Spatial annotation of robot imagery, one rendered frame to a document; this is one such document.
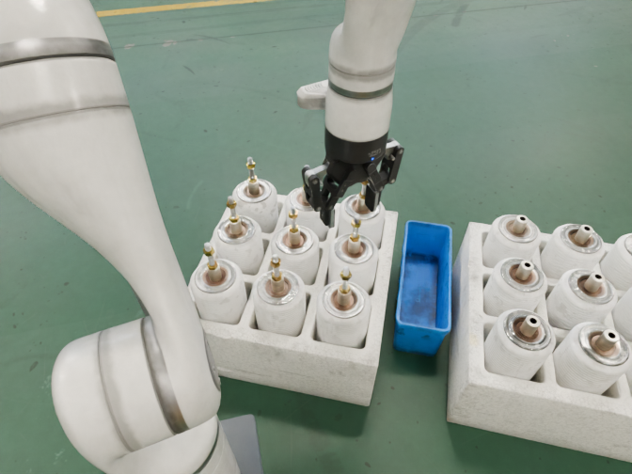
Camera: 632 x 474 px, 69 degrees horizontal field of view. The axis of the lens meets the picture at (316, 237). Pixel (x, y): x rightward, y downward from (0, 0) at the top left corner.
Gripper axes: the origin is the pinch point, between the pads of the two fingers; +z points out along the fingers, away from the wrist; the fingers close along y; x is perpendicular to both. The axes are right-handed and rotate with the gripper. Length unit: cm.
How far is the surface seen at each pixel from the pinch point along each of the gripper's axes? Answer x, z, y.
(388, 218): 17.9, 29.1, 22.9
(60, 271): 55, 47, -49
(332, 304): -0.2, 21.7, -2.3
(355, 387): -8.8, 38.9, -1.6
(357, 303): -2.2, 21.6, 1.7
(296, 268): 12.0, 24.9, -3.2
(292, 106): 96, 47, 36
